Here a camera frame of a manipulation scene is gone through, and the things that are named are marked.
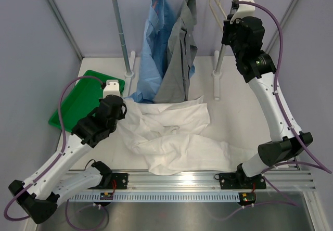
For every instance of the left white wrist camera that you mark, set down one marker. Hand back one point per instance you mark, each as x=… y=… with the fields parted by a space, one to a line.
x=112 y=87

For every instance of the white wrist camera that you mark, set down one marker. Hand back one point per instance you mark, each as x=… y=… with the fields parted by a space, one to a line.
x=112 y=87
x=242 y=10

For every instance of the grey shirt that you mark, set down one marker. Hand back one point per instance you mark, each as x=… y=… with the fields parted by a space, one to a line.
x=181 y=52

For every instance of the metal wire hanger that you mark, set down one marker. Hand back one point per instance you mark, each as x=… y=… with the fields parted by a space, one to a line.
x=218 y=12

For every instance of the white shirt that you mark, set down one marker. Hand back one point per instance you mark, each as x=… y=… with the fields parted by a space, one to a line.
x=169 y=138

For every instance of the black mounting plate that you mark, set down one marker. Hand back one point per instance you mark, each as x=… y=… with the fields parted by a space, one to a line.
x=119 y=180
x=235 y=181

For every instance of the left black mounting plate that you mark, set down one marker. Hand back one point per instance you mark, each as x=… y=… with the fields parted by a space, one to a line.
x=119 y=180

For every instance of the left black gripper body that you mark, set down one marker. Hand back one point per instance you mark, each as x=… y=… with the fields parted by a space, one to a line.
x=120 y=117

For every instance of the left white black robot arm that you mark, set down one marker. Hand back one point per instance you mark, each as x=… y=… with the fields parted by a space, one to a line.
x=43 y=192

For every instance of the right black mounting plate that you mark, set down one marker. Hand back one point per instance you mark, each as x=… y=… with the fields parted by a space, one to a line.
x=235 y=181

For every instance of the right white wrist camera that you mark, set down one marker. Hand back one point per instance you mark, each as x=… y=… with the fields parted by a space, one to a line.
x=242 y=10

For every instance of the green plastic tray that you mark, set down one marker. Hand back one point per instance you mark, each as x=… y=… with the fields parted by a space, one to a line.
x=83 y=98

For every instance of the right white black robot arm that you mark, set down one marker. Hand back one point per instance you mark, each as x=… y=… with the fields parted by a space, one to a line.
x=244 y=36

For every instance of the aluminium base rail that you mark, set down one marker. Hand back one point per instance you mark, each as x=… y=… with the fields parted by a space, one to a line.
x=141 y=180

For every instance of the light blue shirt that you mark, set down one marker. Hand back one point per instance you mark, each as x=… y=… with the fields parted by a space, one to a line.
x=153 y=64

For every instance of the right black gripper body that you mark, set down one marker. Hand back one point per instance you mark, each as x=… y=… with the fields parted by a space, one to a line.
x=230 y=31

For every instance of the white slotted cable duct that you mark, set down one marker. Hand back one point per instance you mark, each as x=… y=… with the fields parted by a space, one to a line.
x=156 y=197

